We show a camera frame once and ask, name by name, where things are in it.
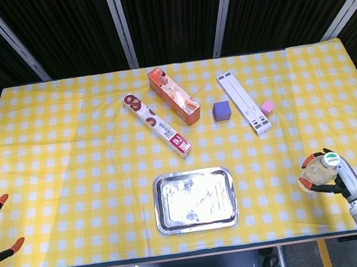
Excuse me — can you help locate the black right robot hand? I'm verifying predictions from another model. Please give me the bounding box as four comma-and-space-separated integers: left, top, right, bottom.
295, 143, 357, 212

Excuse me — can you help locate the clear plastic water bottle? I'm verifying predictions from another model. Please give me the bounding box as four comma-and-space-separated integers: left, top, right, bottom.
293, 149, 345, 195

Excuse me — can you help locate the stainless steel rectangular tray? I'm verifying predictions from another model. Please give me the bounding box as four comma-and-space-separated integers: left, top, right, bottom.
150, 164, 242, 238

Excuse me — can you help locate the yellow table leg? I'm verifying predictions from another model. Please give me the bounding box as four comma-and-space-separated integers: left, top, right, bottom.
316, 238, 332, 267

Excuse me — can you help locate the yellow white checkered tablecloth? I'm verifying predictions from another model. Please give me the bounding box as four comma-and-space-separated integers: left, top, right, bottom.
0, 35, 357, 267

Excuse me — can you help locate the pink foam cube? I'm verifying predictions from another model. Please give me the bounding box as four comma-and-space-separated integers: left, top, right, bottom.
259, 99, 277, 117

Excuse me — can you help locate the white folding stand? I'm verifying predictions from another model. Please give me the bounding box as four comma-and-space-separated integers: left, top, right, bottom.
215, 66, 274, 142

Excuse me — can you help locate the purple foam cube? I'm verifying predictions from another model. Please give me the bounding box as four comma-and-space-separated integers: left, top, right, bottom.
211, 100, 233, 124

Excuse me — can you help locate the orange cardboard box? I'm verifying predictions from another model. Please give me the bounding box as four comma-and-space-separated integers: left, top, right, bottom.
146, 62, 204, 132

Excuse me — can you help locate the long white wrap box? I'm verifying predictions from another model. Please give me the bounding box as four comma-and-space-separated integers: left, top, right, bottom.
121, 85, 194, 167

